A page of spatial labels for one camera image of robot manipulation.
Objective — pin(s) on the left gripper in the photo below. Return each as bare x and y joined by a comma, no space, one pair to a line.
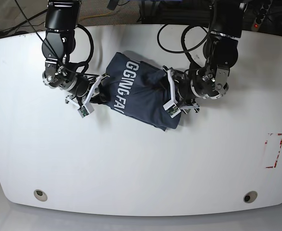
203,82

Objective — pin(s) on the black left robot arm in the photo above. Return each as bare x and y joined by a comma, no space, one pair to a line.
220,51

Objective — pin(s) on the dark blue T-shirt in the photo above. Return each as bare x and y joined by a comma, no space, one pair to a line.
138,90

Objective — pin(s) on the red tape rectangle marking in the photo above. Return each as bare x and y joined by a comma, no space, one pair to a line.
272,150

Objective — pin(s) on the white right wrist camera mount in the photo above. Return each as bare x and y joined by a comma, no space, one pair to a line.
88,98

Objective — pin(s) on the right table cable grommet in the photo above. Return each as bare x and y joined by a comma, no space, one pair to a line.
250,197

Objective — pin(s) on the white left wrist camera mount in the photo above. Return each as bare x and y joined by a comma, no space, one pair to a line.
174,96

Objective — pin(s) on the left table cable grommet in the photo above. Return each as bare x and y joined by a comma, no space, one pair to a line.
40,195

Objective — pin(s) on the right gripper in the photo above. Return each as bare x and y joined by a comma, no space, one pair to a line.
72,79

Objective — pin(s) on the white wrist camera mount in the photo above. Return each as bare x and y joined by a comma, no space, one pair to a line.
88,98
174,96

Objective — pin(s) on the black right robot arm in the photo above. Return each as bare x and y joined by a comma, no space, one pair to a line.
61,22

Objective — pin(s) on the table cable grommet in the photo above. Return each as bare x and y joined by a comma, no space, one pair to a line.
250,197
40,195

